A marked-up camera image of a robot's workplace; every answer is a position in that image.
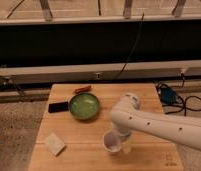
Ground black rectangular block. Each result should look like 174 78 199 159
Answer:
48 101 68 113

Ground white metal rail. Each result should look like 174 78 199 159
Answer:
0 60 201 84

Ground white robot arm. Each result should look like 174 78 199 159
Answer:
110 93 201 151

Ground white sponge block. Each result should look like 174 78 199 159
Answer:
44 133 66 156

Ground green ceramic bowl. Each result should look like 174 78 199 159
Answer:
69 93 100 120

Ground black hanging cable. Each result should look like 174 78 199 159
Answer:
113 12 146 81

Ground black floor cables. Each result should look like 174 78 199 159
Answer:
155 72 201 117

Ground translucent yellowish gripper finger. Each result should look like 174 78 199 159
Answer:
122 139 132 154

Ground blue power adapter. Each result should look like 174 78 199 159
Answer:
160 88 176 104

